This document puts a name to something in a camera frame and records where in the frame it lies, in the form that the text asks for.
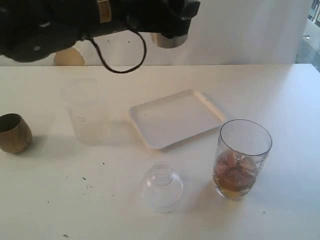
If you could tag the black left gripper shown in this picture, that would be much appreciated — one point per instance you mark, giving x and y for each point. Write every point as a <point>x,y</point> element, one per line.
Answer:
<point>170,18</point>

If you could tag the stainless steel cup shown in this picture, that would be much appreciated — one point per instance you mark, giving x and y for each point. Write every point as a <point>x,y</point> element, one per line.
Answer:
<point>168,43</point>

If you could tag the clear plastic shaker cup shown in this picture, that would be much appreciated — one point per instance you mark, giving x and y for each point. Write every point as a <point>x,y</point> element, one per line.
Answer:
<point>242,148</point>

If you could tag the clear plastic shaker lid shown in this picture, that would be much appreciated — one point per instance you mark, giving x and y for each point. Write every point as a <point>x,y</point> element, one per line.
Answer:
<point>161,188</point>

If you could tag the brown cubes and gold coins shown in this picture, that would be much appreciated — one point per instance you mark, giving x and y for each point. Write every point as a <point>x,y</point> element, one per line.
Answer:
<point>234,174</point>

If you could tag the brown wooden bowl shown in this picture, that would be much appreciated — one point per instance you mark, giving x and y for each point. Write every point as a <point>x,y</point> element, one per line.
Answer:
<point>15,134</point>

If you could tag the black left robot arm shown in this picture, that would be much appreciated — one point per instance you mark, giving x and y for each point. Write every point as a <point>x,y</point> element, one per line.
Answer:
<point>31,30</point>

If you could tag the white rectangular tray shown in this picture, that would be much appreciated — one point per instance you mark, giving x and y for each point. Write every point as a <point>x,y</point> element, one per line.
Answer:
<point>175,118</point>

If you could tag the translucent plastic cup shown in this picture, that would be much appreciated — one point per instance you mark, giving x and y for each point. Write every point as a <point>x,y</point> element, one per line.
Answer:
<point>87,110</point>

